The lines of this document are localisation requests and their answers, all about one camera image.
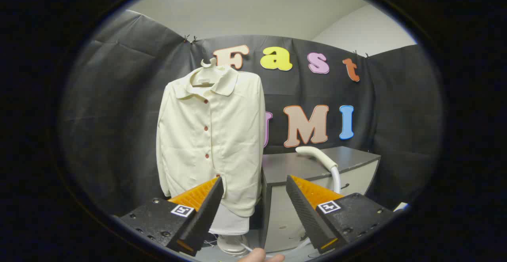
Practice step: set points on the white paper sheet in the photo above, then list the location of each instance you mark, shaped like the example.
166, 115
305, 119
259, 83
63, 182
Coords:
401, 206

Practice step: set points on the black backdrop cloth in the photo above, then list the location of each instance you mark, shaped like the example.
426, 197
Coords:
115, 115

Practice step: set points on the grey-topped white cabinet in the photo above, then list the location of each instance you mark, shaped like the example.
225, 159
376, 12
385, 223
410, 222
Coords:
301, 167

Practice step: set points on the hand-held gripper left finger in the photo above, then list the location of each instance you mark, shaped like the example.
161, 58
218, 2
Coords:
206, 214

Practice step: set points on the white plastic clothes hanger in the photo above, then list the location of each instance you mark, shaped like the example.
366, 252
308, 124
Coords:
206, 65

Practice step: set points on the white garment steamer head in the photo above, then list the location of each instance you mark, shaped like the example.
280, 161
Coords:
317, 155

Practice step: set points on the white fabric panel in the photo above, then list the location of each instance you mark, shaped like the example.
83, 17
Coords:
231, 224

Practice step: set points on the white garment steamer base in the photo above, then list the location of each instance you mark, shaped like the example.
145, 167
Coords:
231, 244

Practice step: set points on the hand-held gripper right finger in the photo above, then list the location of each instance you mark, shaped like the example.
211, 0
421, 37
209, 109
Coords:
307, 214

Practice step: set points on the cream button-up shirt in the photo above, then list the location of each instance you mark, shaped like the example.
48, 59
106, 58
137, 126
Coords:
206, 147

